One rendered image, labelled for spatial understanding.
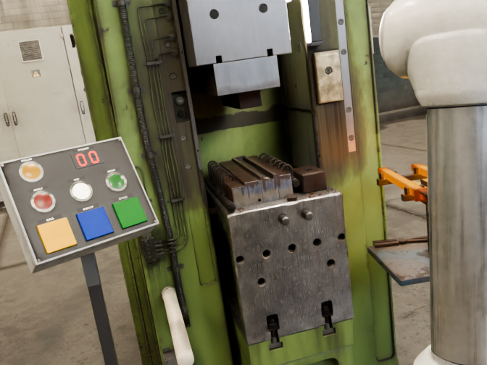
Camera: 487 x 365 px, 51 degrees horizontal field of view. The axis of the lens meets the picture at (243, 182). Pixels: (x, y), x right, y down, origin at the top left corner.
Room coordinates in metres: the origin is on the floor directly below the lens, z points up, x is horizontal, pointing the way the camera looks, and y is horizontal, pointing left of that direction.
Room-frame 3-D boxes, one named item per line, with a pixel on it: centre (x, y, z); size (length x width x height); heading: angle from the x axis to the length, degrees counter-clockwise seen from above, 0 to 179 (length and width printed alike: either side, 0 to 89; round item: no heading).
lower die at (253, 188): (1.78, -0.01, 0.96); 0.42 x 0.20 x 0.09; 12
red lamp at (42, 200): (1.25, 0.50, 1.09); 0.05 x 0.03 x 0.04; 102
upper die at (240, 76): (1.78, -0.01, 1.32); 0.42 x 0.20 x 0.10; 12
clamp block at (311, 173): (1.67, -0.22, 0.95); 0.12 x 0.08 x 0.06; 12
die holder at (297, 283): (1.80, -0.06, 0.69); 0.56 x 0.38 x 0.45; 12
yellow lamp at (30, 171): (1.28, 0.53, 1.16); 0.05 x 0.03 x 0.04; 102
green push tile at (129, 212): (1.33, 0.32, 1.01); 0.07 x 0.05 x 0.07; 127
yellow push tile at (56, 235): (1.21, 0.48, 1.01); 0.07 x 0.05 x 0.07; 127
